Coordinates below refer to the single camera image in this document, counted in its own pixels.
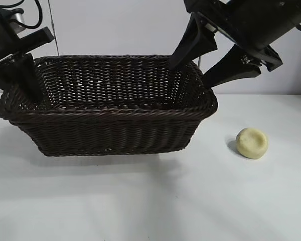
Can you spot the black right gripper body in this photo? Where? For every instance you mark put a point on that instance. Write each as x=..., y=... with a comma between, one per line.
x=245, y=22

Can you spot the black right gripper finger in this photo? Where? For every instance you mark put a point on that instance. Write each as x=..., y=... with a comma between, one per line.
x=230, y=69
x=193, y=45

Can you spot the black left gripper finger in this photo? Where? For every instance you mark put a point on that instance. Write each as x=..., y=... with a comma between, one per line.
x=30, y=77
x=1, y=77

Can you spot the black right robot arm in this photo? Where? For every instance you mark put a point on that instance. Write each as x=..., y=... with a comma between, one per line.
x=291, y=7

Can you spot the thin dark vertical rod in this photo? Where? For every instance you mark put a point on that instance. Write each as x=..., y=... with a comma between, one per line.
x=198, y=61
x=53, y=25

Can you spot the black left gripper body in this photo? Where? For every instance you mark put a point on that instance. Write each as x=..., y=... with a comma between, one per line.
x=5, y=42

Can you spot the dark brown woven basket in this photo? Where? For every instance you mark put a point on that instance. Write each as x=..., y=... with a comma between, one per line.
x=110, y=130

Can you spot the pale yellow egg yolk pastry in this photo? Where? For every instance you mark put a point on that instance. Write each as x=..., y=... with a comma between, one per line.
x=252, y=143

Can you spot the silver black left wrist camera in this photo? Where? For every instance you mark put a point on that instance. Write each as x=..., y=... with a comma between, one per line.
x=18, y=20

